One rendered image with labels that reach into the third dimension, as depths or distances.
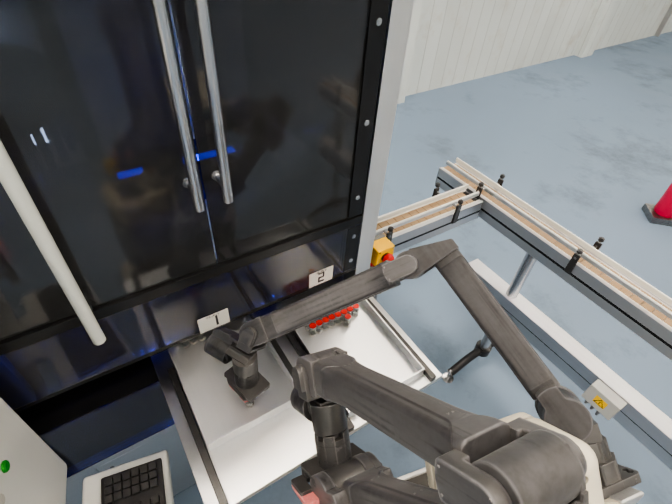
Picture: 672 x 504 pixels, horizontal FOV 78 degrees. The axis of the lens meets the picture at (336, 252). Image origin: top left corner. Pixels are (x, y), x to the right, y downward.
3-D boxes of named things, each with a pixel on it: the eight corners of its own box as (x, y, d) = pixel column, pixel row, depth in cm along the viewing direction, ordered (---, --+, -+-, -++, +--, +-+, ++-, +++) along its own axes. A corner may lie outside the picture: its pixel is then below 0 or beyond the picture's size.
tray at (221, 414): (167, 348, 123) (165, 342, 120) (250, 314, 134) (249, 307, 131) (209, 451, 102) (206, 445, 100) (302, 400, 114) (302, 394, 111)
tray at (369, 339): (288, 327, 131) (288, 320, 129) (357, 297, 142) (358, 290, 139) (347, 419, 111) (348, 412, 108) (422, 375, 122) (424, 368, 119)
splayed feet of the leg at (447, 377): (438, 375, 222) (444, 360, 212) (501, 335, 243) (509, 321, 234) (448, 387, 217) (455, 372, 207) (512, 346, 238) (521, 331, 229)
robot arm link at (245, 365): (246, 369, 92) (262, 350, 95) (221, 354, 94) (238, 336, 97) (247, 384, 96) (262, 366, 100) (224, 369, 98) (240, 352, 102)
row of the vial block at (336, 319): (307, 333, 130) (307, 324, 126) (355, 311, 137) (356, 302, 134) (311, 338, 128) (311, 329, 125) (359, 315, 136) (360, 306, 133)
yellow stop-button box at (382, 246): (363, 254, 146) (365, 239, 141) (379, 248, 149) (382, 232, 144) (376, 268, 141) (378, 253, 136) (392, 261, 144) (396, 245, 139)
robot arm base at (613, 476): (590, 505, 69) (644, 481, 72) (576, 455, 70) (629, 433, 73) (552, 487, 77) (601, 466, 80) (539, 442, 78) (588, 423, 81)
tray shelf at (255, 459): (151, 360, 122) (150, 356, 120) (350, 275, 152) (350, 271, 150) (210, 522, 93) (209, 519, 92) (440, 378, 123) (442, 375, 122)
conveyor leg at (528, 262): (468, 349, 226) (520, 244, 173) (480, 342, 230) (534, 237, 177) (481, 362, 220) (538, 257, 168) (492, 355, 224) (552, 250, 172)
